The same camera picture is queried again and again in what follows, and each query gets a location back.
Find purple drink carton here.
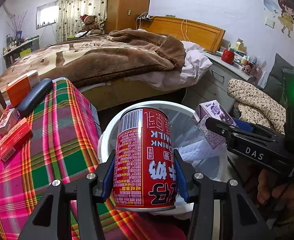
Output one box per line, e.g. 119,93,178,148
195,100,239,150

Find orange and white box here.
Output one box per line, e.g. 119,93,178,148
6,70,41,107

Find yellow-green box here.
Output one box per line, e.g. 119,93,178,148
233,39,246,53

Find person's right hand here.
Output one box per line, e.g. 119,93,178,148
258,169,294,205

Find vase with dry branches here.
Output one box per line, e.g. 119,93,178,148
7,11,27,40

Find plaid tablecloth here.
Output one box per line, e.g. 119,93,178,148
0,77,195,240

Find wooden headboard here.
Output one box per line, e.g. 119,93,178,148
139,16,226,53

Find orange cable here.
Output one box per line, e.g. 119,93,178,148
181,19,189,42

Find brown fleece blanket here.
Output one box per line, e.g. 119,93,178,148
0,28,186,88

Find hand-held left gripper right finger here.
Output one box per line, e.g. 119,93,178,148
173,151,274,240

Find brown teddy bear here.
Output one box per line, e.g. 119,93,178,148
78,14,102,34

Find wooden wardrobe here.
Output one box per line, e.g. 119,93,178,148
104,0,154,34

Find white trash bin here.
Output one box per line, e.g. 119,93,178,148
97,101,229,220

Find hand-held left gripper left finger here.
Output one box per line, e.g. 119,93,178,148
18,150,116,240

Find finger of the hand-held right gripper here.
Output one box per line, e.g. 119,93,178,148
233,124,262,133
205,116,239,143

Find dark grey cushion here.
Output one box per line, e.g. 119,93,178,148
263,53,294,95

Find floral quilted cloth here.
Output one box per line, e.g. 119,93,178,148
227,78,286,133

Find red drink can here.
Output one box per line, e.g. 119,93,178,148
112,107,179,212

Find small window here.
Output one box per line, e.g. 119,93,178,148
35,1,58,30

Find grey nightstand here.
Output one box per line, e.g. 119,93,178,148
184,51,262,113

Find patterned curtain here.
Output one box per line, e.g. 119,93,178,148
55,0,110,43

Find dark blue glasses case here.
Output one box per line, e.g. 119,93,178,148
17,78,53,114

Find power strip with plugs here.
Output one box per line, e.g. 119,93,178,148
135,12,155,22

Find white foam net sleeve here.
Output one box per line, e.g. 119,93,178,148
179,140,222,163

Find cluttered shelf desk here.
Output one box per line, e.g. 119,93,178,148
3,36,40,68

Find flat pink-orange box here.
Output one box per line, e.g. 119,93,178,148
0,118,33,162

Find small red and white box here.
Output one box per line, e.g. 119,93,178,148
0,107,20,134

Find pale pink bed sheet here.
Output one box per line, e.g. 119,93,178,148
125,41,214,89

